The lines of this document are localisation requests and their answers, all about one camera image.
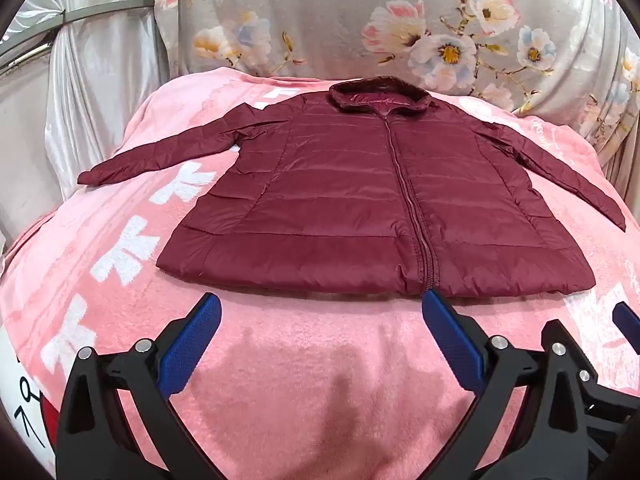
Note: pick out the grey floral cloth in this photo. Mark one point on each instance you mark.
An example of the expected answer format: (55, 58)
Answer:
(380, 25)

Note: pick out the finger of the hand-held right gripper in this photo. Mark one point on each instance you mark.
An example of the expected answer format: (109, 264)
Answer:
(627, 321)

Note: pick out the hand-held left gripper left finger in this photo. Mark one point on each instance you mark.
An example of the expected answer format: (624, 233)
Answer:
(192, 340)

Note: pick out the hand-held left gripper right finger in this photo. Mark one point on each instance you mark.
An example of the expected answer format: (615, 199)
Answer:
(450, 337)

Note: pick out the metal curtain rail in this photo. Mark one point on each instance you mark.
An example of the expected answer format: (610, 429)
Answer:
(75, 20)

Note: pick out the pink printed blanket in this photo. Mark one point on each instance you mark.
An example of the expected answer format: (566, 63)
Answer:
(300, 350)

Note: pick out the white satin curtain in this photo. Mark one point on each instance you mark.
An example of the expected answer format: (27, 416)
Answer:
(95, 110)

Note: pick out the maroon puffer jacket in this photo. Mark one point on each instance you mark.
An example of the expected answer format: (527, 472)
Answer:
(350, 195)

